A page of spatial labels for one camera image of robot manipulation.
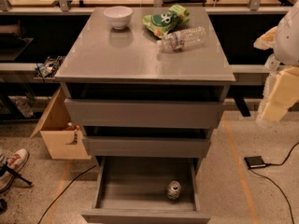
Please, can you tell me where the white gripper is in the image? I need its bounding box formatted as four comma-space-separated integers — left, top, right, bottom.
253, 26, 299, 123

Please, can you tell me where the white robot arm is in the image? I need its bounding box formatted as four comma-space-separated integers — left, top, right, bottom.
253, 2, 299, 127

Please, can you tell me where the grey drawer cabinet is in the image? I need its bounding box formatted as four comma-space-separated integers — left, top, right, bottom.
54, 6, 236, 224

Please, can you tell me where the grey middle drawer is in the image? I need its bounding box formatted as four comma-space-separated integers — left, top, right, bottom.
82, 126, 210, 158

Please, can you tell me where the grey drawer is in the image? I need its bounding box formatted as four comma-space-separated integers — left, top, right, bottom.
82, 126, 210, 158
64, 82, 227, 129
81, 157, 210, 224

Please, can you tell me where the grey top drawer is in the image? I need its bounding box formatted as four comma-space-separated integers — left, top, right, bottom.
64, 82, 227, 129

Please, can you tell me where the grey bottom drawer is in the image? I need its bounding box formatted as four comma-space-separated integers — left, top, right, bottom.
81, 157, 210, 224

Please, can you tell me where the black foot pedal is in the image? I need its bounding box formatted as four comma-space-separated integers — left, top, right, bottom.
244, 156, 266, 169

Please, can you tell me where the clear plastic water bottle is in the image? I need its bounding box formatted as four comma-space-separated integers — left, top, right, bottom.
156, 27, 206, 52

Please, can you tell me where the green chip bag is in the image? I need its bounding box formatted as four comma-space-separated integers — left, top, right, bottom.
142, 4, 190, 38

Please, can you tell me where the white ceramic bowl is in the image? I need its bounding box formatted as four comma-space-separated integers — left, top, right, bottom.
104, 6, 133, 30

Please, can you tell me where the cardboard box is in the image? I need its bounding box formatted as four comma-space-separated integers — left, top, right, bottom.
31, 88, 91, 160

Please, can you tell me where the white red sneaker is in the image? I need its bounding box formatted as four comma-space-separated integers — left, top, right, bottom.
0, 148, 29, 192

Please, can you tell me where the black tripod leg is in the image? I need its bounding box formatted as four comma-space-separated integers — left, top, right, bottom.
0, 164, 32, 186

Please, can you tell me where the grey metal shelf rail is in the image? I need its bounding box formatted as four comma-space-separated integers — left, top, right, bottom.
0, 63, 270, 86

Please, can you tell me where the black pedal cable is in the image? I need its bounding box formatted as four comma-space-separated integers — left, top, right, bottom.
249, 141, 299, 224

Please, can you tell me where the black floor cable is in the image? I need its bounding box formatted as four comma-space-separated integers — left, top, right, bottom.
36, 164, 98, 224

